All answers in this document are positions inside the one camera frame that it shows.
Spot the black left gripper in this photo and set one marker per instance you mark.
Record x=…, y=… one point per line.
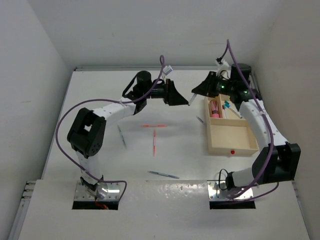
x=170, y=96

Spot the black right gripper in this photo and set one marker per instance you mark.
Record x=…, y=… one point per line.
x=207, y=87

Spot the purple capped white marker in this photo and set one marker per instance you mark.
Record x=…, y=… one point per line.
x=192, y=99

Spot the pink eraser roll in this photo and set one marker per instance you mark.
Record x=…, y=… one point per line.
x=214, y=111

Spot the orange highlighter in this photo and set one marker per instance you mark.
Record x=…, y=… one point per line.
x=154, y=142

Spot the orange highlighter pen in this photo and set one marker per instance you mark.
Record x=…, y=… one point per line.
x=153, y=125

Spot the clear green pen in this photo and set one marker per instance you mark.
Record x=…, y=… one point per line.
x=122, y=137

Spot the clear blue ballpoint pen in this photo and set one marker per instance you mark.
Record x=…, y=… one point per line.
x=163, y=174

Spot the teal capped marker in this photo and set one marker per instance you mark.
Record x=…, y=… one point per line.
x=235, y=112

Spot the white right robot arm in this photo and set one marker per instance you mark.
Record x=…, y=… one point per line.
x=277, y=159

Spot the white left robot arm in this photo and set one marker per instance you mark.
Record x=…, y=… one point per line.
x=87, y=131

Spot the beige compartment tray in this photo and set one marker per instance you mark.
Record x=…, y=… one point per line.
x=224, y=135

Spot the aluminium rail back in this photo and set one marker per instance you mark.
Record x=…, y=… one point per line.
x=138, y=68

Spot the aluminium rail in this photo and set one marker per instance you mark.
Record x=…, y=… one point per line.
x=138, y=68
x=22, y=210

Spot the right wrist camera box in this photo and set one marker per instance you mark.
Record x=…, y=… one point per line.
x=222, y=65

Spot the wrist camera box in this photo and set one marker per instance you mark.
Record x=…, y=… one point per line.
x=167, y=70
x=222, y=65

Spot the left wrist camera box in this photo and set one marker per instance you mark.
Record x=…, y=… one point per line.
x=167, y=70

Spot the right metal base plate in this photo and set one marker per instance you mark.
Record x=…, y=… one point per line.
x=217, y=192

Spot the metal base plate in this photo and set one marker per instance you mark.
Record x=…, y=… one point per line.
x=104, y=192
x=217, y=192

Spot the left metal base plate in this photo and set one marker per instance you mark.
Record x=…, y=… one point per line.
x=104, y=192

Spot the aluminium rail left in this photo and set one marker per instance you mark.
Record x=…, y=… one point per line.
x=22, y=210

